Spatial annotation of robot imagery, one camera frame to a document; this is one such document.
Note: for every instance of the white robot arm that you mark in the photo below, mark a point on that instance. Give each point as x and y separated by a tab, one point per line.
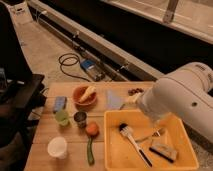
183	92

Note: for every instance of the yellow plastic tray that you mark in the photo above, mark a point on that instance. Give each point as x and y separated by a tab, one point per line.
120	155

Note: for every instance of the blue grey cloth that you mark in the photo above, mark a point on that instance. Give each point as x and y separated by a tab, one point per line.
114	102

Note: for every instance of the yellow banana in bowl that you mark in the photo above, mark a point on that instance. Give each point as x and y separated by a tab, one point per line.
90	90

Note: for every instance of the blue and grey power box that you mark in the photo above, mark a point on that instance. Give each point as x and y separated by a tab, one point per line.
94	72

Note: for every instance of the bunch of dark grapes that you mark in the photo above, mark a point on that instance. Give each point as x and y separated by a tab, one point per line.
131	92

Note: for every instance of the orange bowl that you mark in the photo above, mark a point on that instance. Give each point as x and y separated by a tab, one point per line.
79	91

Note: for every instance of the small metal cup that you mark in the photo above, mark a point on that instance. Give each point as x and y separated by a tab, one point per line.
81	119

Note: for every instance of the blue sponge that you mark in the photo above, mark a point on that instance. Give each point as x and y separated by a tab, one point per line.
60	103

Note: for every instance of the green plastic cup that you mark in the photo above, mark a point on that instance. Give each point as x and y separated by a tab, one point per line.
62	117

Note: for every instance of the metal fork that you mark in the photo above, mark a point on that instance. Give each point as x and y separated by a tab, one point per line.
157	133

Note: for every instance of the white paper cup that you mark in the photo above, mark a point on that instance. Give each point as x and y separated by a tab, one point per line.
57	148

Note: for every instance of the black chair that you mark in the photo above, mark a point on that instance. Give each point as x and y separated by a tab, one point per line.
19	95

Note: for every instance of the black and tan scrubber block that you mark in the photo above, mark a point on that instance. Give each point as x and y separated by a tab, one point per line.
163	150

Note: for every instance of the black handled dish brush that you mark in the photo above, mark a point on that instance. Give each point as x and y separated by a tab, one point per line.
127	132

